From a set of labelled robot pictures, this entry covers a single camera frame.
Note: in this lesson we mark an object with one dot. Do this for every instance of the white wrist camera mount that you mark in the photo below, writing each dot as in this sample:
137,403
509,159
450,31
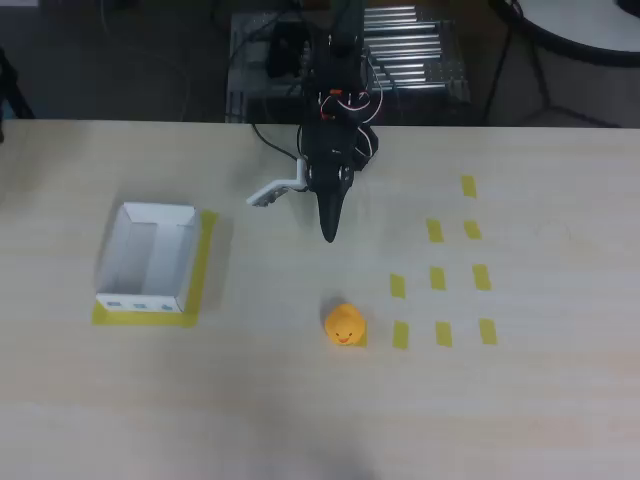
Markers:
270,192

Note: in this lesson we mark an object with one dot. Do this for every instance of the yellow rubber duck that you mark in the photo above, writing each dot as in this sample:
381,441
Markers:
344,324

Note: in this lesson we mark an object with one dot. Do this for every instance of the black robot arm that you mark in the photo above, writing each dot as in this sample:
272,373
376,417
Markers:
345,75

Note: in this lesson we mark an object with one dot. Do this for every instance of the white open cardboard box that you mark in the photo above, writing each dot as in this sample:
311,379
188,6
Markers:
145,250

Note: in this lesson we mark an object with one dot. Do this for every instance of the yellow tape strip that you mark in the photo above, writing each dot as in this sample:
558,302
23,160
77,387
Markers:
435,230
488,332
437,278
443,334
481,277
472,229
400,335
398,286
364,340
469,186

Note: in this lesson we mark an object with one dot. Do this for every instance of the metal roller rack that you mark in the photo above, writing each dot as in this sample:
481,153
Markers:
410,50

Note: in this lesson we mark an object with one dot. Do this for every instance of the round white table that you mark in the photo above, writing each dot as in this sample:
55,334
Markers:
575,30

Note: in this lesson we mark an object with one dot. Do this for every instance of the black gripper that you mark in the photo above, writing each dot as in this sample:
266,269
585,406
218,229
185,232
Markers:
327,184

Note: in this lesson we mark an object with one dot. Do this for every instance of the yellow tape frame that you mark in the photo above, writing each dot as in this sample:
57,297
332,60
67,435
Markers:
202,270

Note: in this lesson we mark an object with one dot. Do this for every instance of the black table leg frame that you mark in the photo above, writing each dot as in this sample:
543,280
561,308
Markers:
546,102

